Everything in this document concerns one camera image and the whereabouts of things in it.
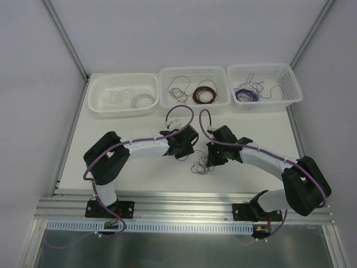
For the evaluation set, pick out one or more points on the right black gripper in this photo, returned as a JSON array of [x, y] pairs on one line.
[[215, 157]]

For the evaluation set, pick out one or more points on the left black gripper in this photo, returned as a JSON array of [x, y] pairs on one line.
[[183, 151]]

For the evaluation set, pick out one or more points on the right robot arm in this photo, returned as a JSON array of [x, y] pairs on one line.
[[304, 186]]

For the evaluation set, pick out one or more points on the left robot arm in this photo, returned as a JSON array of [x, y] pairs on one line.
[[107, 157]]

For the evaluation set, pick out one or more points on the frame post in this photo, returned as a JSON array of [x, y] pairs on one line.
[[321, 16], [54, 17]]

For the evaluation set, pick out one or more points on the left frame post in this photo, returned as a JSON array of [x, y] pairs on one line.
[[54, 17]]

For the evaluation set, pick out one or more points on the left white perforated basket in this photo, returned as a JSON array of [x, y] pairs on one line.
[[122, 94]]

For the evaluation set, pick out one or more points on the aluminium mounting rail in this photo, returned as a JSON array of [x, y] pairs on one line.
[[149, 206]]

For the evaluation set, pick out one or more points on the white slotted cable duct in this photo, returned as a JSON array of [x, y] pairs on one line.
[[153, 227]]

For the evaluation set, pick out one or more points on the middle white perforated basket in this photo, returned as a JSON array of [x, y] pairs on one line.
[[198, 87]]

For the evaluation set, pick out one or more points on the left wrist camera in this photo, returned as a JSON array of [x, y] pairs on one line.
[[173, 125]]

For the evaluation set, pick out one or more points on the right frame post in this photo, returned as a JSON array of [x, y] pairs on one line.
[[321, 16]]

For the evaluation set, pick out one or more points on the right white perforated basket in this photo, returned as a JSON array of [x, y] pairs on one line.
[[267, 87]]

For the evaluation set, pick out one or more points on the white perforated basket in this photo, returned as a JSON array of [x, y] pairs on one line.
[[122, 94], [198, 87], [267, 87]]

